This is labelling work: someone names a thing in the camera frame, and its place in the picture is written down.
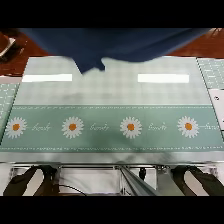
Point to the dark blue T-shirt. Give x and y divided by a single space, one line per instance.
113 45

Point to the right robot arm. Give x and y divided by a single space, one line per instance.
203 181

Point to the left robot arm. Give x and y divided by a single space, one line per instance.
23 182

